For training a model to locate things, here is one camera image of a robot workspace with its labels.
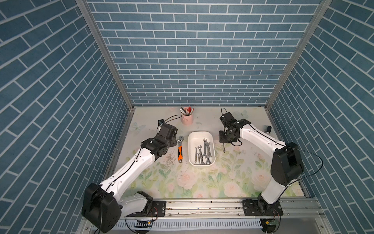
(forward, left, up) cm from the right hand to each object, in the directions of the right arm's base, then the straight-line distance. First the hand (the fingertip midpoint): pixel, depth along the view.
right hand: (222, 139), depth 90 cm
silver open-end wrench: (+3, +11, -9) cm, 14 cm away
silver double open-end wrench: (-9, +12, -9) cm, 18 cm away
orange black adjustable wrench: (-3, +27, -9) cm, 28 cm away
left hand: (-6, +29, +8) cm, 30 cm away
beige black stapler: (+15, -34, -5) cm, 38 cm away
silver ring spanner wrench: (-11, +16, -10) cm, 21 cm away
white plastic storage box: (+6, +17, -9) cm, 20 cm away
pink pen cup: (+16, +24, -1) cm, 29 cm away
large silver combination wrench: (-6, +8, -10) cm, 14 cm away
